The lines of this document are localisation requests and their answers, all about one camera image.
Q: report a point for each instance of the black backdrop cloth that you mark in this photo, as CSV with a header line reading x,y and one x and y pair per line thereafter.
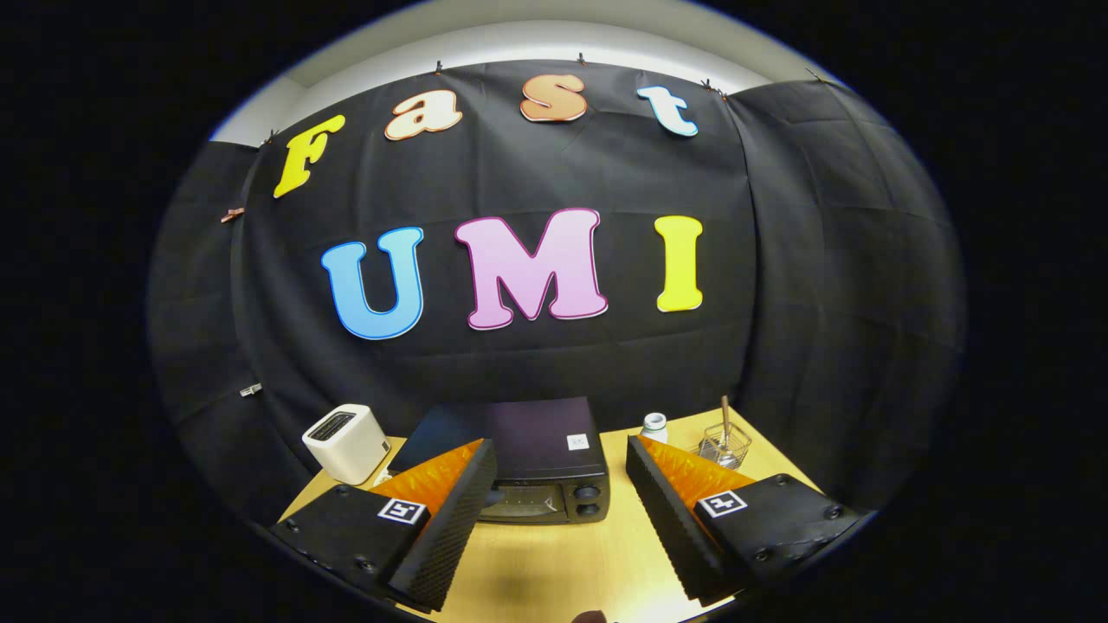
x,y
822,303

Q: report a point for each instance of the wooden stick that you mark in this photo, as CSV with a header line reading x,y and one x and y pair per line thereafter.
x,y
725,411

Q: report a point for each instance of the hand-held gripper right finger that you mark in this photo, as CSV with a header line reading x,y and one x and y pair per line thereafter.
x,y
666,528

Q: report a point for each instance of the black toaster oven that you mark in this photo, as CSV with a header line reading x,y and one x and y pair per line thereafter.
x,y
537,441

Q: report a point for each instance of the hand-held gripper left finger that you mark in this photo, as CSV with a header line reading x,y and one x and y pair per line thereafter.
x,y
450,532

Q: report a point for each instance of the pink cloth clip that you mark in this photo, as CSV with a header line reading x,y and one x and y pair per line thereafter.
x,y
232,215

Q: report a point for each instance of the white toaster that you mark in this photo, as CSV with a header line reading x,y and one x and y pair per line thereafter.
x,y
346,446

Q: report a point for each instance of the white plastic bottle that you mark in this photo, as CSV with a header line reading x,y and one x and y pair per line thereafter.
x,y
654,428

